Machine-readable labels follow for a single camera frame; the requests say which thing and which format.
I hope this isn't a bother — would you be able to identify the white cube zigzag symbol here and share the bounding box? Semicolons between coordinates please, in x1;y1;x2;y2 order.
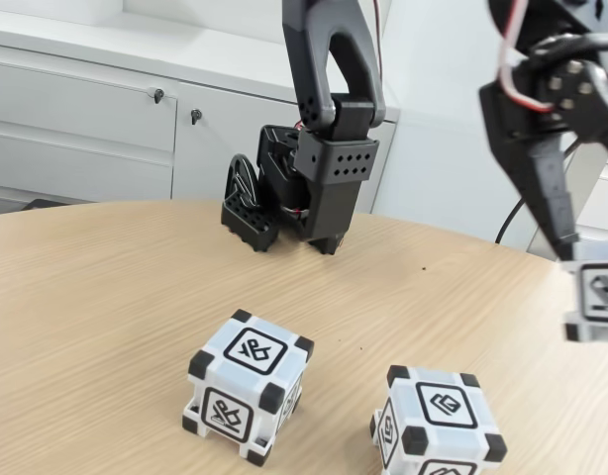
560;259;608;342

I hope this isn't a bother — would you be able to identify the white cube house symbol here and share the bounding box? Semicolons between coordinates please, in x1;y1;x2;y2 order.
368;364;508;475

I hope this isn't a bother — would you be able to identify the white cabinet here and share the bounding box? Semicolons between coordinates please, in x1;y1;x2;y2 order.
0;9;402;217

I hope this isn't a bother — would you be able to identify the black camera cable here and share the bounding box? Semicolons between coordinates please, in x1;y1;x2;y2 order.
494;138;585;244

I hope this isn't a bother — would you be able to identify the white cube crossed-loop symbol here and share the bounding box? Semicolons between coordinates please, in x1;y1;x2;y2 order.
180;309;315;468

